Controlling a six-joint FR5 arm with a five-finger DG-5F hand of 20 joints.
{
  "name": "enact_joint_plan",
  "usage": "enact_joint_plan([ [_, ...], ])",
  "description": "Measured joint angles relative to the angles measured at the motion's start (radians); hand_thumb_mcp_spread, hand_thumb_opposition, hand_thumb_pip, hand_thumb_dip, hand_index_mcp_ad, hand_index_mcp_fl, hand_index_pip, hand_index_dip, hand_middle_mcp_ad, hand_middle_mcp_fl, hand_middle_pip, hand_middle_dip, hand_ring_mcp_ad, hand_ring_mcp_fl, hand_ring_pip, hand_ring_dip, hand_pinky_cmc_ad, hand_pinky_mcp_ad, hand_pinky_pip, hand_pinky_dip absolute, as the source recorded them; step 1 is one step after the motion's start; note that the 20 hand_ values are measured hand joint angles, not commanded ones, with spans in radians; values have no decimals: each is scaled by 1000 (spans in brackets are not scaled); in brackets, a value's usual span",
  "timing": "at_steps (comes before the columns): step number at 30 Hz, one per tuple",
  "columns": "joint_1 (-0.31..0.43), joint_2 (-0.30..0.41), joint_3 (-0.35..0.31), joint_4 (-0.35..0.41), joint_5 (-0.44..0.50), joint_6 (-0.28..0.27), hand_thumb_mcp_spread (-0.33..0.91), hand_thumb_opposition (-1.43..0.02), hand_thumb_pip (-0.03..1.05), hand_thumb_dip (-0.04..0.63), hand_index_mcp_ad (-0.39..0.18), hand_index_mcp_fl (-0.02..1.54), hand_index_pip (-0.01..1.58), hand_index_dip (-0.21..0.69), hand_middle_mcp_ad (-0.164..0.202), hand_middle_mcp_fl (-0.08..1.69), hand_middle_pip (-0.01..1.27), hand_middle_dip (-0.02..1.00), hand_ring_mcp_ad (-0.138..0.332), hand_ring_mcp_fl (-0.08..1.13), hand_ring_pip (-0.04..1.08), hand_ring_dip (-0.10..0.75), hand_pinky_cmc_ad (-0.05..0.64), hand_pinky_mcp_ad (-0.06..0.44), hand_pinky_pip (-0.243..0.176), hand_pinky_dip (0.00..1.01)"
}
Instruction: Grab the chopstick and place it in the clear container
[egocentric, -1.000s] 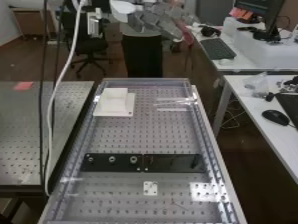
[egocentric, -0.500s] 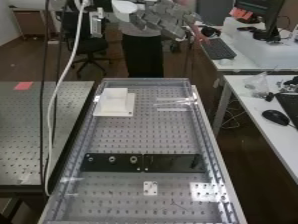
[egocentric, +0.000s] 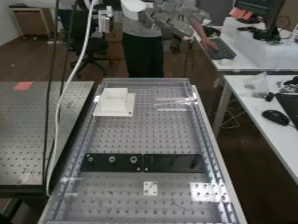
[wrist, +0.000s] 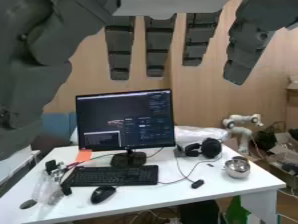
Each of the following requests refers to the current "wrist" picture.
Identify black computer monitor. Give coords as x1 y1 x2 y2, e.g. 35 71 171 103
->
75 88 177 153

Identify white plastic bag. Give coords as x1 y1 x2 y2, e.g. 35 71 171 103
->
173 125 233 148

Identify black monitor stand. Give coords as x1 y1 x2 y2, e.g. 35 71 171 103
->
109 149 149 168

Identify black headphones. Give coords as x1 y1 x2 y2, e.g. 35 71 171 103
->
184 137 224 160

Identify orange paper note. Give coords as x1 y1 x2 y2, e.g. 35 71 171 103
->
75 149 93 164

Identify black keyboard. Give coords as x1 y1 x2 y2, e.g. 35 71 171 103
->
61 164 160 188

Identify small white jointed device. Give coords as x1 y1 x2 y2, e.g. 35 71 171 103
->
221 113 265 155

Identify round metal bowl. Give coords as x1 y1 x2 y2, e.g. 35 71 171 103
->
224 155 250 179

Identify white desk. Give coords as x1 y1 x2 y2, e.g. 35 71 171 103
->
0 143 288 224

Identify black computer mouse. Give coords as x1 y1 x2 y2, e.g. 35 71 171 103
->
89 185 117 205

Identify clear plastic bag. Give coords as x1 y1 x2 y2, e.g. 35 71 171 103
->
32 165 68 205

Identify small dark oval object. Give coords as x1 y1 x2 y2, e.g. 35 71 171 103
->
19 199 39 210

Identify thin black desk cable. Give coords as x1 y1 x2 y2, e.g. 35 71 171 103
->
173 151 224 190

